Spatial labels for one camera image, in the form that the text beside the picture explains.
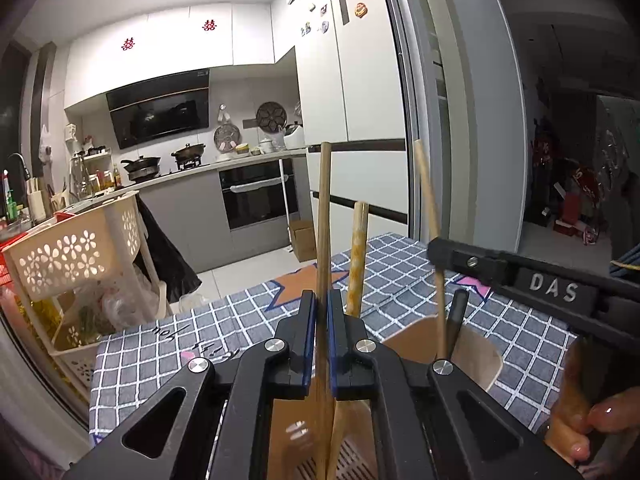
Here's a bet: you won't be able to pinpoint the person's right hand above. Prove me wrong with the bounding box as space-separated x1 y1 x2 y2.
545 337 640 468

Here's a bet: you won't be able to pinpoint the white rice cooker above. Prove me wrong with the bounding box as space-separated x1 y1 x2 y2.
282 121 306 150

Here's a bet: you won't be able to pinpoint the dark round flower-pattern pan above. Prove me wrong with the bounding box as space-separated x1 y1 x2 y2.
256 101 287 131

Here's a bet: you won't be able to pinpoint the dark grey chopstick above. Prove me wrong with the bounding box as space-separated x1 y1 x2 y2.
445 290 471 361

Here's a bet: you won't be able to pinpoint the black range hood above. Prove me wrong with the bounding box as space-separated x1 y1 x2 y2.
105 67 211 151

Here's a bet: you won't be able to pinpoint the white mop handle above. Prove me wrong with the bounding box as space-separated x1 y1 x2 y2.
277 157 296 253

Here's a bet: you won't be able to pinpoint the black wok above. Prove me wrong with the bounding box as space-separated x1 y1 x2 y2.
121 155 163 173

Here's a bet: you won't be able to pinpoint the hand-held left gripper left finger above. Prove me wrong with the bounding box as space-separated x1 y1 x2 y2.
62 290 318 480

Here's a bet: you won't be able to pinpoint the clear plastic bags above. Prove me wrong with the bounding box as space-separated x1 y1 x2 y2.
65 267 161 346

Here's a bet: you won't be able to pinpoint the white upper kitchen cabinets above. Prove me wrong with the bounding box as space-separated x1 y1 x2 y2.
62 2 298 111

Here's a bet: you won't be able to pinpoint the black hanging cloth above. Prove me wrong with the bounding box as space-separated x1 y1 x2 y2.
135 192 202 305

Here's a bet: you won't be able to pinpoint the grey kitchen counter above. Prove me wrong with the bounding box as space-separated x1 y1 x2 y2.
65 147 308 276

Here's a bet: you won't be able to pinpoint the black kitchen faucet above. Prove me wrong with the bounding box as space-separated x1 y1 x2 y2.
7 152 32 196

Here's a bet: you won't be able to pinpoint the white spice rack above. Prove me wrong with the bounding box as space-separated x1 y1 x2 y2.
70 145 113 196

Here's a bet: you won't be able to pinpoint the dark room clutter pile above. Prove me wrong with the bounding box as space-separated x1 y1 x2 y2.
530 75 640 246

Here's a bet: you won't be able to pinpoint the black built-in oven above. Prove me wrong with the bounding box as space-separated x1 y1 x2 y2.
218 157 300 232

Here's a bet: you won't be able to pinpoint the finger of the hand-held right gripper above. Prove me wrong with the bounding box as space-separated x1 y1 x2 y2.
427 237 518 286

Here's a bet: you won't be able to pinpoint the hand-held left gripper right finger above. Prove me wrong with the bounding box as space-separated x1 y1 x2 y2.
327 287 583 480

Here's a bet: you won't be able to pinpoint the cardboard box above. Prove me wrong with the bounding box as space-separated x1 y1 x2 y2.
289 219 318 262

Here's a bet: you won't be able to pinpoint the beige flower-cutout storage cart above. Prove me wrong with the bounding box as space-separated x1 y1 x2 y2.
2 191 168 401

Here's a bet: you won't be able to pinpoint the beige plastic utensil holder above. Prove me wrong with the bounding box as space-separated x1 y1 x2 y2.
270 316 505 480

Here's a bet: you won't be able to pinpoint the round hanging steamer plate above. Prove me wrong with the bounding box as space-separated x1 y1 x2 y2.
213 124 241 153

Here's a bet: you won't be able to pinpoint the beige knife block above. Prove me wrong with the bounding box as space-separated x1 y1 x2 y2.
26 177 48 223

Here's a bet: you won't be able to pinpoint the white refrigerator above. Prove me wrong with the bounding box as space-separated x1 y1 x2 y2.
295 0 416 238

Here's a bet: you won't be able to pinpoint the orange star sticker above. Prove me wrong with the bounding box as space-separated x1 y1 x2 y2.
267 262 351 311

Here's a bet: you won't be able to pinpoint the blue striped cloth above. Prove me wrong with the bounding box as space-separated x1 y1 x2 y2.
609 242 640 277

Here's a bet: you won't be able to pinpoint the pink star sticker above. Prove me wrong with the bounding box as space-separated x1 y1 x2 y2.
452 274 493 301

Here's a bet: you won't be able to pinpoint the grey checked tablecloth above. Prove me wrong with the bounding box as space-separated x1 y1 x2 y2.
87 232 576 448

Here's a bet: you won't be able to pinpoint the gas stove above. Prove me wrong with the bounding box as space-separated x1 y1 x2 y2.
125 157 208 183

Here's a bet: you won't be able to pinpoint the dark cooking pot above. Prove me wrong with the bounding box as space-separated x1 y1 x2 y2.
171 143 207 162

